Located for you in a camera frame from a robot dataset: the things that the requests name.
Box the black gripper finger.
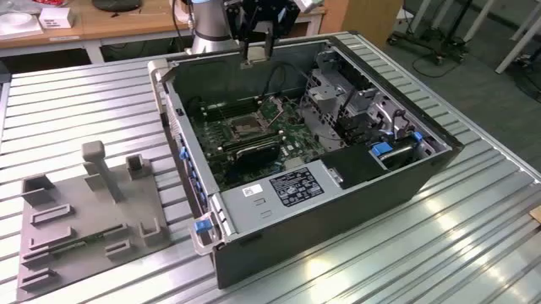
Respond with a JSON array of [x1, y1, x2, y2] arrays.
[[238, 31, 253, 61], [263, 30, 282, 61]]

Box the metal socket cover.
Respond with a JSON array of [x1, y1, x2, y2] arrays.
[[258, 96, 291, 120]]

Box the CPU socket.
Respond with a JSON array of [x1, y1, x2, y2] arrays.
[[227, 113, 275, 137]]

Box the grey metal drive cage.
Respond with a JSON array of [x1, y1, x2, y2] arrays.
[[295, 49, 373, 149]]

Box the wooden cabinet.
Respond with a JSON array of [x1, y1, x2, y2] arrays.
[[323, 0, 404, 51]]

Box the green motherboard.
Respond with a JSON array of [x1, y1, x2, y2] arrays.
[[186, 94, 335, 188]]

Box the green RAM stick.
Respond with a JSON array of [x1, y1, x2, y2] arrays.
[[44, 229, 112, 256], [219, 131, 283, 151]]

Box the black graphics card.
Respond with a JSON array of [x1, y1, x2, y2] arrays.
[[223, 141, 281, 187]]

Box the black round base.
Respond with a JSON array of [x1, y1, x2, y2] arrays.
[[91, 0, 143, 11]]

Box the black wheeled stand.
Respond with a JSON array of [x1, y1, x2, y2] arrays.
[[386, 0, 473, 67]]

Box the black plastic shroud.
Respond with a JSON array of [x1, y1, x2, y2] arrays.
[[319, 147, 393, 190]]

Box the white cardboard box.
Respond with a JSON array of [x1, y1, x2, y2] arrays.
[[38, 8, 76, 30]]

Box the grey power supply unit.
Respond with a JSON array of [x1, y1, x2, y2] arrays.
[[213, 159, 346, 245]]

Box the white plastic tray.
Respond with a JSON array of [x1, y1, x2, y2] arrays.
[[0, 11, 44, 36]]

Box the black open PC case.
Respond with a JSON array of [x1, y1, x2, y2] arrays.
[[146, 30, 466, 289]]

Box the grey parts rack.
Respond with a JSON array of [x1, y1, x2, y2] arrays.
[[15, 140, 174, 301]]

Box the black cable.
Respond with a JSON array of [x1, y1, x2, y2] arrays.
[[258, 61, 297, 99]]

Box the wooden desk white frame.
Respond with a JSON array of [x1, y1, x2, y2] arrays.
[[78, 0, 329, 63], [0, 0, 104, 64]]

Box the white table frame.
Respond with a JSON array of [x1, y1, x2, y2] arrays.
[[405, 0, 541, 75]]

